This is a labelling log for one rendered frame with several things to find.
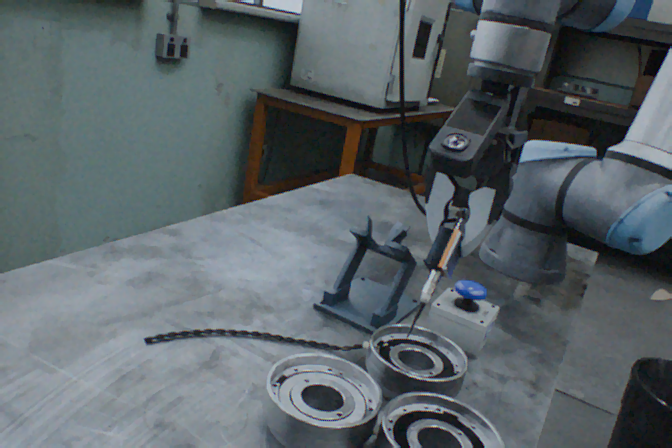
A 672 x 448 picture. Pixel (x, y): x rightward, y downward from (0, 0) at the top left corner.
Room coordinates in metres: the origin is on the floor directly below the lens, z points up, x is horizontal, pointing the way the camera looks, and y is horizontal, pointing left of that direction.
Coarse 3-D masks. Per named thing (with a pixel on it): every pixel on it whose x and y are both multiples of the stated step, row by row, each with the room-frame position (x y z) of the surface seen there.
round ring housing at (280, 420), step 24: (288, 360) 0.46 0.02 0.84; (312, 360) 0.47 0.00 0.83; (336, 360) 0.47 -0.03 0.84; (312, 384) 0.44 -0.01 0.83; (336, 384) 0.45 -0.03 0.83; (360, 384) 0.46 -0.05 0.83; (264, 408) 0.41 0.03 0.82; (312, 408) 0.45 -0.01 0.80; (336, 408) 0.44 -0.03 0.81; (288, 432) 0.38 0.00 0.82; (312, 432) 0.37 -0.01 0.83; (336, 432) 0.38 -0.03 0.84; (360, 432) 0.39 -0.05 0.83
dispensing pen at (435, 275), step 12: (456, 216) 0.63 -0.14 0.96; (468, 216) 0.63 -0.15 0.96; (444, 228) 0.61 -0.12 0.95; (456, 228) 0.62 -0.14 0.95; (444, 240) 0.60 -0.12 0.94; (432, 252) 0.59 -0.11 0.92; (444, 252) 0.59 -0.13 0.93; (432, 264) 0.59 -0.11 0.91; (432, 276) 0.59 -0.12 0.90; (432, 288) 0.58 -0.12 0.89; (420, 300) 0.58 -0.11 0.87; (420, 312) 0.57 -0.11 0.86; (408, 336) 0.56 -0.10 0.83
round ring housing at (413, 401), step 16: (400, 400) 0.43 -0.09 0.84; (416, 400) 0.44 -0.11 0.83; (432, 400) 0.45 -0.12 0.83; (448, 400) 0.45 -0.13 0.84; (384, 416) 0.40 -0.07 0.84; (464, 416) 0.44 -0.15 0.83; (480, 416) 0.43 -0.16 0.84; (384, 432) 0.38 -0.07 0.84; (416, 432) 0.40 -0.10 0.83; (432, 432) 0.42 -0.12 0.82; (448, 432) 0.41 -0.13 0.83; (480, 432) 0.42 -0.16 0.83; (496, 432) 0.41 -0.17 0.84
